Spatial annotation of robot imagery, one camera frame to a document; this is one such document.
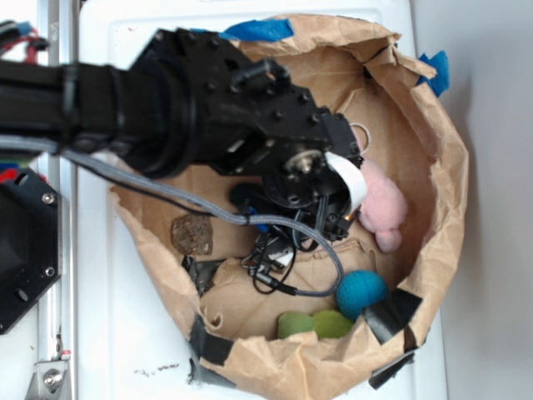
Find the metal corner bracket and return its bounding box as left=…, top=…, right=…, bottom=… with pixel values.
left=24, top=360, right=72, bottom=400

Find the grey braided cable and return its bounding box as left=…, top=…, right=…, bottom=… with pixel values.
left=0, top=135, right=345, bottom=298

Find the aluminium frame rail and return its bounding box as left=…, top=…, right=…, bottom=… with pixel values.
left=37, top=1, right=80, bottom=399

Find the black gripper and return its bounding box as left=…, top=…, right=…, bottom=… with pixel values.
left=245, top=149, right=367, bottom=284

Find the brown rock-like lump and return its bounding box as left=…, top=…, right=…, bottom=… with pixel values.
left=171, top=214, right=213, bottom=256

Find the white cutting board tray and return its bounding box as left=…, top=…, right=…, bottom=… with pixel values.
left=76, top=0, right=451, bottom=400

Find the pink plush bunny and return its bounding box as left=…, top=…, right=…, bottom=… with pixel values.
left=349, top=122, right=408, bottom=253

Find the brown paper bag bin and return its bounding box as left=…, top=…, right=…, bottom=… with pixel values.
left=110, top=14, right=468, bottom=399

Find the green plush toy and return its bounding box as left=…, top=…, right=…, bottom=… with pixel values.
left=277, top=310, right=354, bottom=339

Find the dark green plastic pickle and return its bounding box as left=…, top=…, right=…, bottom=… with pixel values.
left=229, top=182, right=268, bottom=208

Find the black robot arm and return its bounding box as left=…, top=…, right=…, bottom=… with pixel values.
left=1, top=30, right=366, bottom=244

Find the blue felt ball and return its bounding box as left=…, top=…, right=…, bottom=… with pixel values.
left=336, top=270, right=389, bottom=321

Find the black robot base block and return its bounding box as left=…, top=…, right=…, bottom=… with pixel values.
left=1, top=168, right=60, bottom=335

